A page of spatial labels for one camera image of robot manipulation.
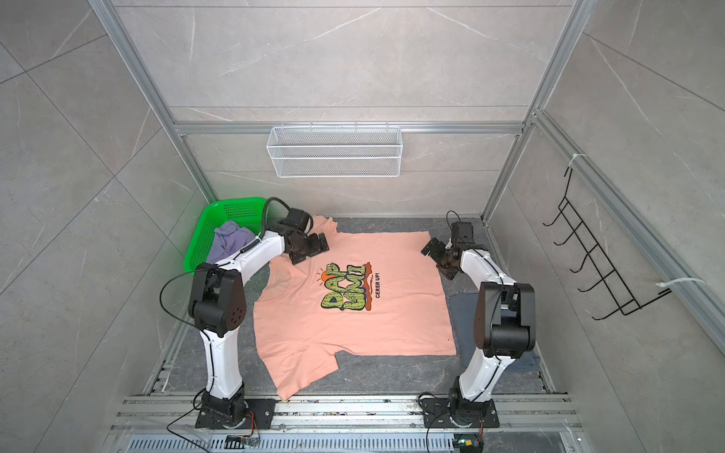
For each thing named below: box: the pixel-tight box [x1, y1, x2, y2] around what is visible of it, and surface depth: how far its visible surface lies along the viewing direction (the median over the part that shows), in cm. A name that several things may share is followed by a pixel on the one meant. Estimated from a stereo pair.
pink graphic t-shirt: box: [252, 215, 457, 402], surface depth 95 cm
